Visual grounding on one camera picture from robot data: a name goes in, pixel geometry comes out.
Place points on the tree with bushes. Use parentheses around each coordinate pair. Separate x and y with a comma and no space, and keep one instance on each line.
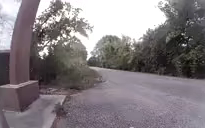
(61,50)

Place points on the grey gravel asphalt road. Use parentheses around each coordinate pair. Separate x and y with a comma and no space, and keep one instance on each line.
(140,100)

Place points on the stony bed of earth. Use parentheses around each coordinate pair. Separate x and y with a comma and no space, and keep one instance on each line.
(56,90)

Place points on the row of trees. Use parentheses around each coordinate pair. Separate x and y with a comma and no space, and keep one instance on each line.
(176,46)

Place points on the reddish-brown pillar with base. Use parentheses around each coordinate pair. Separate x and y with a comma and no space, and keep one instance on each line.
(20,50)

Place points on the pale concrete pavement slab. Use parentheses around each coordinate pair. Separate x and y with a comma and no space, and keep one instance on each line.
(33,113)

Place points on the dark wall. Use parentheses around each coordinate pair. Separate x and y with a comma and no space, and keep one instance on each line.
(1,68)

